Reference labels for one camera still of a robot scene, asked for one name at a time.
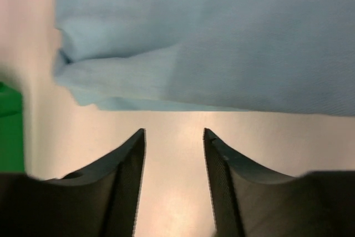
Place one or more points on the green plastic bin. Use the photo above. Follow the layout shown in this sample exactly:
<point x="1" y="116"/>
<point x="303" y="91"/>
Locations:
<point x="11" y="130"/>

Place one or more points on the light blue trousers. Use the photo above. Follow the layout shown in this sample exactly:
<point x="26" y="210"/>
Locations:
<point x="291" y="56"/>

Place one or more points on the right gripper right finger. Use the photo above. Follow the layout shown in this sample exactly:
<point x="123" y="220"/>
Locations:
<point x="249" y="199"/>

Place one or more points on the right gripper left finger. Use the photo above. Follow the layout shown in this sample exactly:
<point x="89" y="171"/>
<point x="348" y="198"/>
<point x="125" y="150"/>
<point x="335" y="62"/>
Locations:
<point x="100" y="199"/>

